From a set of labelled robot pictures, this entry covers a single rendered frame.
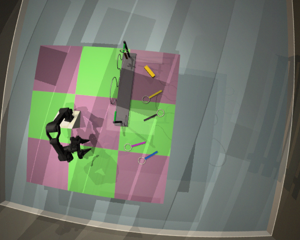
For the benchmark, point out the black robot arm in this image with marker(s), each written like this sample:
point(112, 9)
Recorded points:
point(63, 152)

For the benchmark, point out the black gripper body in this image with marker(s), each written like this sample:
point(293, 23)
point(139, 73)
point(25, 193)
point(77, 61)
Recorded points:
point(78, 149)

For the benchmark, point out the orange flat bar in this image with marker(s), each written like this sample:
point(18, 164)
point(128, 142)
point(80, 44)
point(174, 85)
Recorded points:
point(149, 71)

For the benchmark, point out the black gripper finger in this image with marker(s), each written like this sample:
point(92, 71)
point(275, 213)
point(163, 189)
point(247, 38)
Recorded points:
point(84, 151)
point(83, 140)

